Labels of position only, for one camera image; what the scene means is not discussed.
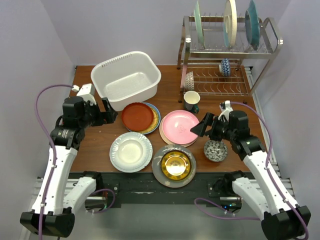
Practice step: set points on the pink plate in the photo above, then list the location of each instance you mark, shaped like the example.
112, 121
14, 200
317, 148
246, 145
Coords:
176, 126

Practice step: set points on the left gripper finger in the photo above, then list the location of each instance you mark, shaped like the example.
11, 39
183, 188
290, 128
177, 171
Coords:
111, 116
107, 105

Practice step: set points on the cream speckled plate in rack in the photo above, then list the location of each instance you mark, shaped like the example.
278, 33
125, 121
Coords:
230, 23

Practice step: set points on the red fluted plate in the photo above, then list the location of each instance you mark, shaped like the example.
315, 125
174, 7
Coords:
137, 116

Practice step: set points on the blue zigzag cup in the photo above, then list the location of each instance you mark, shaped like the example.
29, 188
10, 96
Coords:
224, 67

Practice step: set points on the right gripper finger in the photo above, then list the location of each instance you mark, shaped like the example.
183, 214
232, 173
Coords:
209, 118
199, 129

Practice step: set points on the blue rimmed yellow plate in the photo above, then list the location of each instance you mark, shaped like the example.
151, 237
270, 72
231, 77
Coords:
155, 123

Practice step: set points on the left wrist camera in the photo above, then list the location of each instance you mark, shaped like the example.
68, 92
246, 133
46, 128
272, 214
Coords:
87, 92

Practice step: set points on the patterned bowl in rack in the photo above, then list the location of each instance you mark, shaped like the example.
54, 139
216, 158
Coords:
189, 84

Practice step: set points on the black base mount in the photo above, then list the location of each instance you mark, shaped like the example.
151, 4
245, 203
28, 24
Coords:
143, 188

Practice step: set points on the steel dish rack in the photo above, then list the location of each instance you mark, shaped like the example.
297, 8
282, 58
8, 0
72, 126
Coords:
248, 66

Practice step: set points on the yellow patterned plate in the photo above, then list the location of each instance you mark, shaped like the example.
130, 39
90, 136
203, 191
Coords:
175, 165

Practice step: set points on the white plastic bin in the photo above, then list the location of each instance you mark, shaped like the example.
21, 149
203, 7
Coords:
128, 78

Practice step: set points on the teal plate in rack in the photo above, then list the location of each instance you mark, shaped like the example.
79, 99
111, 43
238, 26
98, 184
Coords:
252, 25

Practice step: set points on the black white floral bowl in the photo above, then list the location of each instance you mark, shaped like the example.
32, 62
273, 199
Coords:
215, 151

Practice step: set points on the grey reindeer plate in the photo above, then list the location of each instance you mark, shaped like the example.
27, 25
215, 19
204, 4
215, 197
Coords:
159, 175

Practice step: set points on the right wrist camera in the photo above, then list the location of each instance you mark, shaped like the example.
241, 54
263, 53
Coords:
225, 108

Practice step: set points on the mint green plate in rack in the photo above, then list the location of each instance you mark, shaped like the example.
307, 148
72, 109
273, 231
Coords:
198, 25

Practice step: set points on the dark green mug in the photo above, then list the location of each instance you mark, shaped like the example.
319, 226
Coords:
191, 100

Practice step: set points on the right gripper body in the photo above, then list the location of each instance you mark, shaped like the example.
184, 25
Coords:
220, 130

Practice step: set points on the white scalloped plate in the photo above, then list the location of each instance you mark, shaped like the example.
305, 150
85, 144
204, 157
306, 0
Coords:
131, 152

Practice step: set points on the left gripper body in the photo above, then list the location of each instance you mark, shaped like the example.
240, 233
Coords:
93, 116

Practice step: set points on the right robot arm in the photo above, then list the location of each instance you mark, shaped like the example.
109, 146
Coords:
280, 215

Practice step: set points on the beige plate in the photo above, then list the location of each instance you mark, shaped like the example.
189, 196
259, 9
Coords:
166, 140

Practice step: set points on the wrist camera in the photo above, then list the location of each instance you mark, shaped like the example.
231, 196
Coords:
225, 108
87, 92

